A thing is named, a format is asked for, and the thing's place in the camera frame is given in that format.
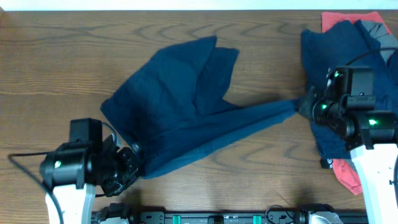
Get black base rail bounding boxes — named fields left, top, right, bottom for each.
left=91, top=202, right=371, bottom=224

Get navy blue shorts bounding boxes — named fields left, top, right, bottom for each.
left=101, top=36, right=296, bottom=179

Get red garment on pile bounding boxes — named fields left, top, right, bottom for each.
left=321, top=11, right=392, bottom=195

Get navy garment on pile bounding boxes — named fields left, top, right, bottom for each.
left=301, top=21, right=397, bottom=159

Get grey garment on pile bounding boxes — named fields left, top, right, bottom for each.
left=361, top=21, right=397, bottom=48

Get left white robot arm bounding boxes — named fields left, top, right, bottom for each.
left=40, top=135, right=141, bottom=223

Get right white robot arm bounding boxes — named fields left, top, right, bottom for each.
left=298, top=87, right=397, bottom=223

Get left black cable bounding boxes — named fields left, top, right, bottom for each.
left=7, top=151, right=66, bottom=224

